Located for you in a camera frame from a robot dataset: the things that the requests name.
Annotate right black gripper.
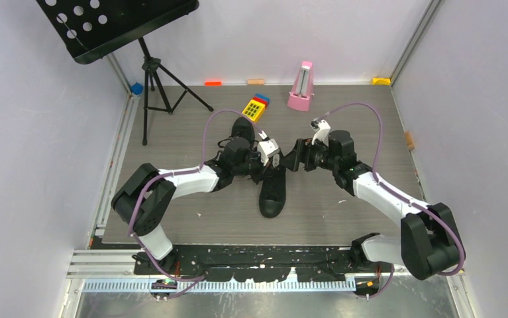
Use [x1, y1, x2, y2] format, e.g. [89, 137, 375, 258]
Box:
[279, 136, 339, 173]

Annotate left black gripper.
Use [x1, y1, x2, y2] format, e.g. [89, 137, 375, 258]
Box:
[232, 148, 276, 186]

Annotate black canvas shoe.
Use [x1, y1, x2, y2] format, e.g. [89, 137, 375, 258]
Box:
[251, 155, 287, 219]
[217, 117, 256, 148]

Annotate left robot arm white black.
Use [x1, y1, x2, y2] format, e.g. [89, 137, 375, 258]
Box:
[111, 137, 264, 274]

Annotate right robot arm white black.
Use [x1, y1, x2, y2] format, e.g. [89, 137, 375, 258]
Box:
[281, 130, 466, 280]

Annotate yellow toy brick block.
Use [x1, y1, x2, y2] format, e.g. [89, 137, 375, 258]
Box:
[242, 93, 270, 123]

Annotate pink metronome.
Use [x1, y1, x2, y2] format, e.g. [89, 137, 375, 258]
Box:
[287, 61, 314, 112]

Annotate tan wooden block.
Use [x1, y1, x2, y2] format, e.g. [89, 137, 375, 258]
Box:
[246, 78, 265, 85]

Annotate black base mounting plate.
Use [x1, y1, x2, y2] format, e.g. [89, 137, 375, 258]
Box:
[132, 244, 394, 282]

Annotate yellow corner block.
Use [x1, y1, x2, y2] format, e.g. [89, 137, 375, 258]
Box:
[371, 78, 391, 86]

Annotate wooden block right edge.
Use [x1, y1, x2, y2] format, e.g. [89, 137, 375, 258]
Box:
[404, 131, 415, 151]

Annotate blue corner block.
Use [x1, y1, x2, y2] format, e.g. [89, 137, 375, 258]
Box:
[130, 83, 144, 96]

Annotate black music stand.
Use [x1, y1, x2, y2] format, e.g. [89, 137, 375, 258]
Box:
[35, 0, 215, 146]

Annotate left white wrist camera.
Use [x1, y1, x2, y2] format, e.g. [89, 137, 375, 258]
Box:
[257, 131, 280, 166]

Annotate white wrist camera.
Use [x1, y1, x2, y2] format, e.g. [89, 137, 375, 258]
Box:
[311, 119, 331, 145]
[257, 131, 280, 166]

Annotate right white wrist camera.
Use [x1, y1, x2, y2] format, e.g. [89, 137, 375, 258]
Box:
[311, 119, 331, 145]

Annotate orange block at wall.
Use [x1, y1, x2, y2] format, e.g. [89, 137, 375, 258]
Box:
[204, 81, 222, 87]

